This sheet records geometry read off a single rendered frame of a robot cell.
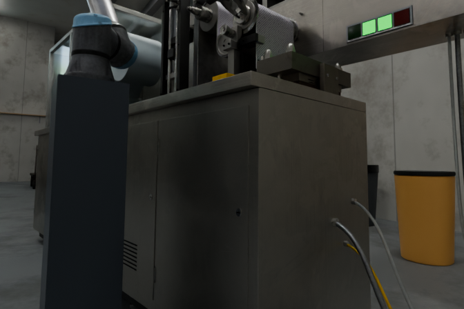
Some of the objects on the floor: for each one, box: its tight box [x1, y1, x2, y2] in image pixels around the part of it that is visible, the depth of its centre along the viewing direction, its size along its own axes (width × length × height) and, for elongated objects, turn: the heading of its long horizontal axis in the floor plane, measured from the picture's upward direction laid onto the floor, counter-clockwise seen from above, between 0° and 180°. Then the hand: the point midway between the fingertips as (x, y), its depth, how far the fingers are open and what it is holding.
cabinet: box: [33, 87, 371, 309], centre depth 197 cm, size 252×64×86 cm
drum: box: [393, 170, 456, 266], centre depth 227 cm, size 38×38×61 cm
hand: (240, 14), depth 127 cm, fingers open, 3 cm apart
